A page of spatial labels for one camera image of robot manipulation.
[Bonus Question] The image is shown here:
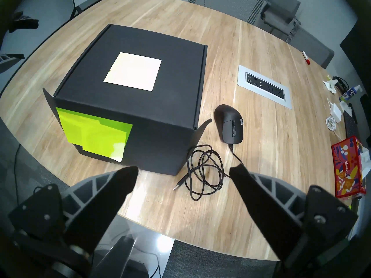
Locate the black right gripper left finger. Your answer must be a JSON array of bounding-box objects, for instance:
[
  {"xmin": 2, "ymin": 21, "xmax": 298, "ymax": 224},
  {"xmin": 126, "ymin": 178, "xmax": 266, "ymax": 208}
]
[{"xmin": 9, "ymin": 166, "xmax": 139, "ymax": 260}]

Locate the black wired computer mouse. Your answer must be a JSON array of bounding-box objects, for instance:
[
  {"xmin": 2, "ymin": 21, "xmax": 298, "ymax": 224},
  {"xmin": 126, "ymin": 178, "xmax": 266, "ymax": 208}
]
[{"xmin": 173, "ymin": 104, "xmax": 244, "ymax": 202}]

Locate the black keyboard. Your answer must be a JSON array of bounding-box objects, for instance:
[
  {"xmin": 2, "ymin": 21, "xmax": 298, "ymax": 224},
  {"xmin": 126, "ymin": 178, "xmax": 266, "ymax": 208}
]
[{"xmin": 343, "ymin": 111, "xmax": 361, "ymax": 142}]

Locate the whiteboard cleaner spray bottle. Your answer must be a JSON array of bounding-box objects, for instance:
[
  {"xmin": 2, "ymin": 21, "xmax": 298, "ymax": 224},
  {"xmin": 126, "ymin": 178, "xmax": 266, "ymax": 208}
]
[{"xmin": 339, "ymin": 85, "xmax": 363, "ymax": 102}]

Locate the colourful floral tissue box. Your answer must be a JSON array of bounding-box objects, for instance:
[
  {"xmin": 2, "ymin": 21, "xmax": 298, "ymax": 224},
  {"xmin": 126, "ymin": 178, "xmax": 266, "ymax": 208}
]
[{"xmin": 331, "ymin": 136, "xmax": 371, "ymax": 199}]

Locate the large black wall screen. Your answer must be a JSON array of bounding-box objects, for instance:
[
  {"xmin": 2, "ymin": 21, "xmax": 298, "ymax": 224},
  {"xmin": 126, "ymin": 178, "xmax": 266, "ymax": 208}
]
[{"xmin": 339, "ymin": 17, "xmax": 371, "ymax": 78}]

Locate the white freestanding whiteboard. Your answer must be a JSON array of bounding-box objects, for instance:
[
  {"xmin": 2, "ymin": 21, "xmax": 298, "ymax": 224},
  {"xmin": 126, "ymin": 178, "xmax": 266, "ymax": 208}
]
[{"xmin": 68, "ymin": 0, "xmax": 84, "ymax": 20}]

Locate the black video conference bar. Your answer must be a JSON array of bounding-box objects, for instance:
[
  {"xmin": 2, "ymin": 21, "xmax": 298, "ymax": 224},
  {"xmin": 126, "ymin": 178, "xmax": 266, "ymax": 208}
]
[{"xmin": 359, "ymin": 94, "xmax": 371, "ymax": 123}]

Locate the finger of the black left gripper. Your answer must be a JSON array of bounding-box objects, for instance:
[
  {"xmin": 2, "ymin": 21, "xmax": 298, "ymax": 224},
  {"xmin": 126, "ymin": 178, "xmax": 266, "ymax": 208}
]
[
  {"xmin": 9, "ymin": 12, "xmax": 39, "ymax": 33},
  {"xmin": 0, "ymin": 53, "xmax": 25, "ymax": 74}
]

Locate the black hanging cable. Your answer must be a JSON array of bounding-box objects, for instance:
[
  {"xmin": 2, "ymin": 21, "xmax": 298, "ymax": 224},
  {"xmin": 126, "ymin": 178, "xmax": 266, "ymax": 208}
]
[{"xmin": 12, "ymin": 141, "xmax": 23, "ymax": 211}]

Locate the silver table power outlet panel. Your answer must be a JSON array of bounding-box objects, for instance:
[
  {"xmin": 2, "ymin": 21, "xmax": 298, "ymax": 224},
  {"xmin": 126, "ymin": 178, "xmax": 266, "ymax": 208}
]
[{"xmin": 237, "ymin": 65, "xmax": 292, "ymax": 109}]

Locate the crumpled white tissue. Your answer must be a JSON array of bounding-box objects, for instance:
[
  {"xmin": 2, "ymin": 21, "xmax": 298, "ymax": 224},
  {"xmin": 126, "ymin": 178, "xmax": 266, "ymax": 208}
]
[
  {"xmin": 339, "ymin": 101, "xmax": 352, "ymax": 117},
  {"xmin": 323, "ymin": 79, "xmax": 339, "ymax": 94}
]

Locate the grey ribbed mesh chair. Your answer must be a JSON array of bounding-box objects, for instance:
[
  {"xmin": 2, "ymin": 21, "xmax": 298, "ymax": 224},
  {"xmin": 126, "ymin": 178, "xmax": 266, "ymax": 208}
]
[{"xmin": 188, "ymin": 0, "xmax": 265, "ymax": 24}]

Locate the black cardboard box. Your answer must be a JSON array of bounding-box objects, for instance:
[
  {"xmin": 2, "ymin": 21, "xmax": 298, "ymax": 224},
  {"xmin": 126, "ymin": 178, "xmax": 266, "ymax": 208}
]
[{"xmin": 43, "ymin": 24, "xmax": 213, "ymax": 176}]

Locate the coiled black cable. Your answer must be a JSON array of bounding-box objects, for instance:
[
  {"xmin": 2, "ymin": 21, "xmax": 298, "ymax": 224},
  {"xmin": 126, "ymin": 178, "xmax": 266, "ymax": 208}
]
[{"xmin": 332, "ymin": 76, "xmax": 350, "ymax": 88}]

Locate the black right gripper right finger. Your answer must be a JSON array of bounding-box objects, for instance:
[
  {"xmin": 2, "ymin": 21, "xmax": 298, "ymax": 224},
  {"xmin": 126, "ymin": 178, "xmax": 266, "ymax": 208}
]
[{"xmin": 229, "ymin": 164, "xmax": 358, "ymax": 278}]

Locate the lime green sticky note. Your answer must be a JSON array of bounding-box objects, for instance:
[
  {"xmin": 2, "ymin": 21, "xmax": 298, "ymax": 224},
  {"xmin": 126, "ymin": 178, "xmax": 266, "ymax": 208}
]
[{"xmin": 56, "ymin": 107, "xmax": 133, "ymax": 162}]

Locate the grey office chair with armrests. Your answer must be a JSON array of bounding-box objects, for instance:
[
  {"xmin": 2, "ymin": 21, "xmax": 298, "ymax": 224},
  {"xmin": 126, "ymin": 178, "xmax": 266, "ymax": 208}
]
[{"xmin": 259, "ymin": 0, "xmax": 302, "ymax": 34}]

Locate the white power adapter with cable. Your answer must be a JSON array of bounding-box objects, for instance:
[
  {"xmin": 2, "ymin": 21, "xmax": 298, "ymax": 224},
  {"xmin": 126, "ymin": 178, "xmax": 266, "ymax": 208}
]
[{"xmin": 326, "ymin": 98, "xmax": 344, "ymax": 136}]

